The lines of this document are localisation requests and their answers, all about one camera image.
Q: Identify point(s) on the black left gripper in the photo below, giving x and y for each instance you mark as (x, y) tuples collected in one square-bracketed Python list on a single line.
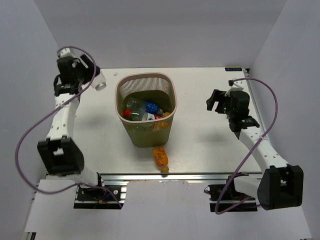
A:
[(89, 71)]

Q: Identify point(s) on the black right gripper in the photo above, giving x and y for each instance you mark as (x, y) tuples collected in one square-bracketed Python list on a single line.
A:
[(217, 96)]

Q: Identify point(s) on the clear plastic bottle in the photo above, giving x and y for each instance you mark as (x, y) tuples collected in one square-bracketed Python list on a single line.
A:
[(99, 82)]

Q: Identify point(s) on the orange juice bottle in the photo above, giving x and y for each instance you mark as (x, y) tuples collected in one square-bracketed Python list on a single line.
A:
[(161, 125), (161, 159)]

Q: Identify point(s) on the blue label bottle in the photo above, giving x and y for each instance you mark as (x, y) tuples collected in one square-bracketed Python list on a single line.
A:
[(137, 104)]

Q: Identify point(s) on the clear bottle red cap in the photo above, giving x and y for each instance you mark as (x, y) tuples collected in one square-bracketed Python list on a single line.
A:
[(139, 115)]

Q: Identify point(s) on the orange juice bottle front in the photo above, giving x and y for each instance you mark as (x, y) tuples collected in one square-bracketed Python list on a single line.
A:
[(161, 159)]

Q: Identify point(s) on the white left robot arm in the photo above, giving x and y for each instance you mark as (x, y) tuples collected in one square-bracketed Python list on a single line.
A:
[(59, 153)]

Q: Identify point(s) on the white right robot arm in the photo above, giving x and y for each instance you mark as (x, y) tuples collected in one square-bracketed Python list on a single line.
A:
[(281, 185)]

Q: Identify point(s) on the olive mesh waste bin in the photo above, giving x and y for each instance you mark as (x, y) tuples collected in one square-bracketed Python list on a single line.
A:
[(154, 87)]

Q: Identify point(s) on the blue sticker right corner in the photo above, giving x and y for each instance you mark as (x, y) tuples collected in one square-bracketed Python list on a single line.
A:
[(233, 69)]

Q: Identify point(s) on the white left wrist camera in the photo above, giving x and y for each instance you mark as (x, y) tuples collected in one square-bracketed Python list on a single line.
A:
[(65, 52)]

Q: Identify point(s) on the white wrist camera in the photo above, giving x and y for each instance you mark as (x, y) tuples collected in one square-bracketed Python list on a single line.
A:
[(65, 52), (234, 85)]

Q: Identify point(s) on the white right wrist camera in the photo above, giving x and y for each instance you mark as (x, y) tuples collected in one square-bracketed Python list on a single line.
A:
[(234, 85)]

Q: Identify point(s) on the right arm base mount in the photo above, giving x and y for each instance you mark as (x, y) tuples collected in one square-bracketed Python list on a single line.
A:
[(214, 186)]

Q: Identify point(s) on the aluminium table front rail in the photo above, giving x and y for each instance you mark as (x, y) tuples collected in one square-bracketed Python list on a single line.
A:
[(175, 178)]

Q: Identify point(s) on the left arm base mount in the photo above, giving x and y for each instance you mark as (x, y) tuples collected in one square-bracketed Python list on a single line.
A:
[(111, 197)]

